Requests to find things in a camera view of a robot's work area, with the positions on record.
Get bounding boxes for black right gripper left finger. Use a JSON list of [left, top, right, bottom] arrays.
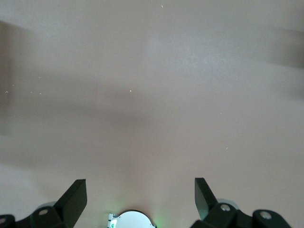
[[16, 179, 88, 228]]

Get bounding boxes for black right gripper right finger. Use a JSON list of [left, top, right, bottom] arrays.
[[192, 177, 290, 228]]

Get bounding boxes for brown table cover sheet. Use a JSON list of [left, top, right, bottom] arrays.
[[0, 0, 304, 228]]

